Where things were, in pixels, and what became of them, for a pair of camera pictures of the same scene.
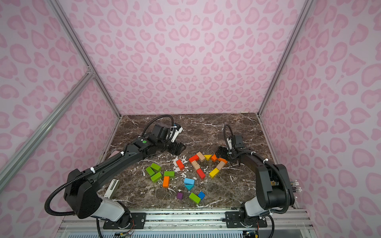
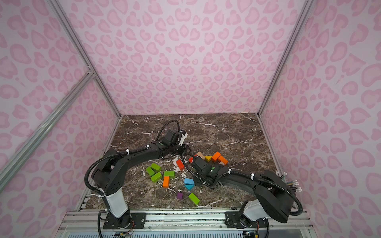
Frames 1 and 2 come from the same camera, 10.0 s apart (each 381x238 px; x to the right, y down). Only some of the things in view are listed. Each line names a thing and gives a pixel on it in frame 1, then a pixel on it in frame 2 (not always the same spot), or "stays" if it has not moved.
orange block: [222, 160] stays
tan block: [201, 156] stays
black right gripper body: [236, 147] -> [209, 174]
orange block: [214, 158] stays
